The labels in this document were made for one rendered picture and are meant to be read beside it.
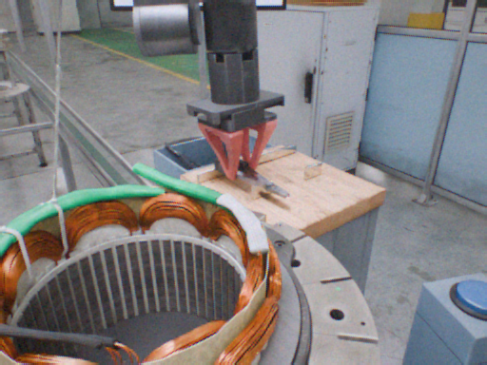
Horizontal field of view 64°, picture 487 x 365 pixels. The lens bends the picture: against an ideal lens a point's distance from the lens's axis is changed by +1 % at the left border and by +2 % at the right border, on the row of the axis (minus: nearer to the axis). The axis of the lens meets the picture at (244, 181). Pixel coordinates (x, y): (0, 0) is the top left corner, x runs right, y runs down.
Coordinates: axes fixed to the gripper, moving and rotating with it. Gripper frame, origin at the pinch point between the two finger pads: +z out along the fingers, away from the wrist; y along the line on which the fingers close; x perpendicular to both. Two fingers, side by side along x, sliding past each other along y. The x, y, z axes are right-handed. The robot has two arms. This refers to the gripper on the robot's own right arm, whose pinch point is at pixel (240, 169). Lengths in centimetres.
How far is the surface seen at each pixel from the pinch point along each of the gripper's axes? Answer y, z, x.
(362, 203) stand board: -9.5, 3.9, 11.9
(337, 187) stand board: -9.5, 3.1, 7.8
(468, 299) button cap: -4.9, 6.0, 26.8
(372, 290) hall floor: -105, 111, -45
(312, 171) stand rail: -9.0, 1.9, 4.0
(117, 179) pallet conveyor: -7, 30, -76
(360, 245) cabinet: -11.0, 11.2, 11.1
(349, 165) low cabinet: -190, 97, -126
